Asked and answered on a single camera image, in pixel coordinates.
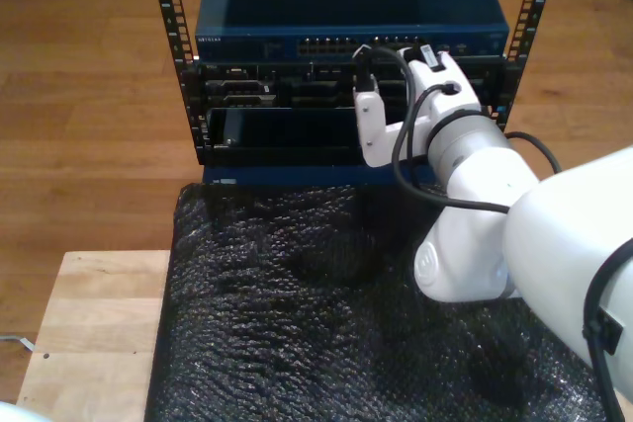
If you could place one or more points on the flat grey strip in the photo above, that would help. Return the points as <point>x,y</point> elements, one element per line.
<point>20,341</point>

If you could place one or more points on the black textured mat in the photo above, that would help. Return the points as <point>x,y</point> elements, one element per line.
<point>297,318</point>

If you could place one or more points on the black rack server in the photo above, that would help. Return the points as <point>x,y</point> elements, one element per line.
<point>277,91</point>

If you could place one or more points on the black rack unit red light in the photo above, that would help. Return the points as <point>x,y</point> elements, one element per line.
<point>297,130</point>

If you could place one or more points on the black perforated rack post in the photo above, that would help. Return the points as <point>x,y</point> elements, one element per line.
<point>170,22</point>
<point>531,2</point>

